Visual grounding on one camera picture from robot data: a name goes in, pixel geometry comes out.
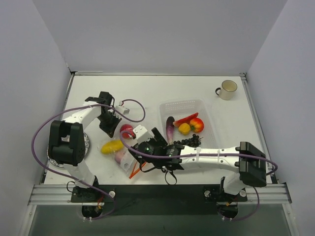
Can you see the cream enamel mug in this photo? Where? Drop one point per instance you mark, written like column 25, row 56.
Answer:
column 227, row 90

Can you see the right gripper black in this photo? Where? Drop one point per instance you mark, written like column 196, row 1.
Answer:
column 157, row 143

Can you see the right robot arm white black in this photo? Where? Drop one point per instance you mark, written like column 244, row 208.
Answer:
column 246, row 163

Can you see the fake red pepper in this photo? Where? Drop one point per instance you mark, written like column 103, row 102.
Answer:
column 127, row 131

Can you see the fake watermelon slice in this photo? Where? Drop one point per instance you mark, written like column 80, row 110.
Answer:
column 187, row 119

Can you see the blue floral plate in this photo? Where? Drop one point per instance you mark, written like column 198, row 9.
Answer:
column 87, row 147

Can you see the fake dark grapes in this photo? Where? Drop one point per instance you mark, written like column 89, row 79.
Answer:
column 194, row 141

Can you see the fake yellow orange fruit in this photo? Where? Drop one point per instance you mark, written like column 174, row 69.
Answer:
column 184, row 129

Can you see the clear zip top bag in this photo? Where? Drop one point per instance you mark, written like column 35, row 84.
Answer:
column 128, row 165

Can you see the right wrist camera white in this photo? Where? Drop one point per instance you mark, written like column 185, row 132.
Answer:
column 142, row 134

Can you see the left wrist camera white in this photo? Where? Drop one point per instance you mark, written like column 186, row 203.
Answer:
column 122, row 109

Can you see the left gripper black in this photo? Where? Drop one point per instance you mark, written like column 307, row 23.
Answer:
column 110, row 123

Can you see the fake orange bell pepper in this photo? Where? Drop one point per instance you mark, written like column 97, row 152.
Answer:
column 196, row 125

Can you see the fake purple onion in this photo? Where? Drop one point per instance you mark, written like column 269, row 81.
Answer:
column 118, row 157

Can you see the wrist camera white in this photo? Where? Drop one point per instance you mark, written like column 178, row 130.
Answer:
column 142, row 134
column 122, row 109

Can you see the fake purple eggplant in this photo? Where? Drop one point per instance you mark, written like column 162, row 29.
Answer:
column 170, row 129

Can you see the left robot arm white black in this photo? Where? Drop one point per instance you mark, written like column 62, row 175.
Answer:
column 66, row 139

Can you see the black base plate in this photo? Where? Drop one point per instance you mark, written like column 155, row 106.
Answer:
column 180, row 199

